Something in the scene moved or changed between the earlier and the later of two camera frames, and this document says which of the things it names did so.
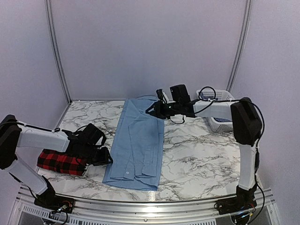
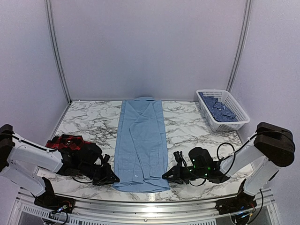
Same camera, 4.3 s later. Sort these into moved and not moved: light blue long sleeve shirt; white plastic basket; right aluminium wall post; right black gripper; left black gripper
Moved: light blue long sleeve shirt; left black gripper; right black gripper
Not moved: white plastic basket; right aluminium wall post
